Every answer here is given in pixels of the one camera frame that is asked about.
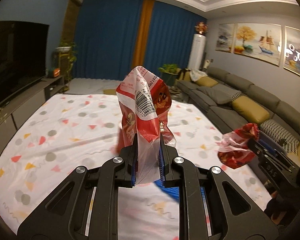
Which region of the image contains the black flat television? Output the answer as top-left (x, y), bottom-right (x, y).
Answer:
top-left (0, 21), bottom-right (49, 105)

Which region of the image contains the blue mesh cloth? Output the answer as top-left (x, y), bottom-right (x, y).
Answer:
top-left (153, 180), bottom-right (179, 202)

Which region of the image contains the red white snack bag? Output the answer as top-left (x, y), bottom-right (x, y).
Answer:
top-left (116, 66), bottom-right (176, 184)

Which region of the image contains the flower decoration atop conditioner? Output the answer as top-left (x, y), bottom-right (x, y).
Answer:
top-left (194, 22), bottom-right (207, 35)

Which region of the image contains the grey flat cushion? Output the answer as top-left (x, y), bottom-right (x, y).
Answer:
top-left (197, 86), bottom-right (232, 105)

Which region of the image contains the green potted floor plant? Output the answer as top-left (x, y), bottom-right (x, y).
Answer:
top-left (158, 64), bottom-right (178, 86)

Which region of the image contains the right purple painting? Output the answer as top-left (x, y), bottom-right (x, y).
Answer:
top-left (283, 26), bottom-right (300, 76)

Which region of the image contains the left small landscape painting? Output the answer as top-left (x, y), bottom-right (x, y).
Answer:
top-left (215, 23), bottom-right (236, 53)

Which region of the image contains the red plastic wrapper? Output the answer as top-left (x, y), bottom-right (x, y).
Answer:
top-left (217, 123), bottom-right (260, 169)

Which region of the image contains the plant on gold stand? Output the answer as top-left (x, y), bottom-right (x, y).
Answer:
top-left (52, 42), bottom-right (77, 83)

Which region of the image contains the far mustard cushion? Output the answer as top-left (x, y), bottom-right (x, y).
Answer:
top-left (195, 76), bottom-right (218, 87)

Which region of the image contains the sailboat tree painting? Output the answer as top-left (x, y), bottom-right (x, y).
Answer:
top-left (234, 23), bottom-right (282, 66)

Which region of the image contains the blue window curtain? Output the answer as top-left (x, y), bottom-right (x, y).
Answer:
top-left (72, 0), bottom-right (207, 80)

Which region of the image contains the dark tv cabinet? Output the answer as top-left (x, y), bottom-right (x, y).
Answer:
top-left (0, 75), bottom-right (65, 155)

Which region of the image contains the black white patterned cushion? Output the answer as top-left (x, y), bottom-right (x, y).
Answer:
top-left (259, 119), bottom-right (300, 154)

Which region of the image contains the orange curtain strip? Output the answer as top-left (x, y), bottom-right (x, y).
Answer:
top-left (131, 0), bottom-right (155, 69)

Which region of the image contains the mustard yellow cushion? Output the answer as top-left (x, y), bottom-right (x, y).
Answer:
top-left (232, 96), bottom-right (270, 125)

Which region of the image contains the white standing air conditioner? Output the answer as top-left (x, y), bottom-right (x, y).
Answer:
top-left (187, 34), bottom-right (206, 70)

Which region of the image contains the white patterned tablecloth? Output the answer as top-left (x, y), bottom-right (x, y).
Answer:
top-left (0, 94), bottom-right (271, 239)

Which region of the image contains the grey sectional sofa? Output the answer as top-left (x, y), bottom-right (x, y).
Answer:
top-left (176, 67), bottom-right (300, 159)

